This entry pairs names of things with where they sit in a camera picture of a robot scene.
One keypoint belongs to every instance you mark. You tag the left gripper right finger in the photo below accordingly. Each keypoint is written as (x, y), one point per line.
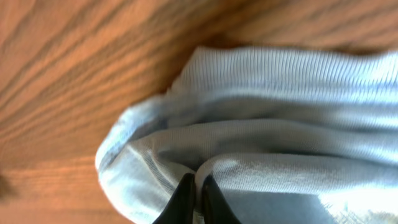
(215, 209)

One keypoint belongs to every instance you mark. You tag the light blue printed t-shirt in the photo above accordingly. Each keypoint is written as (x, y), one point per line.
(289, 136)

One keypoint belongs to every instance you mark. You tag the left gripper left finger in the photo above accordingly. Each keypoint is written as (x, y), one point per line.
(179, 209)

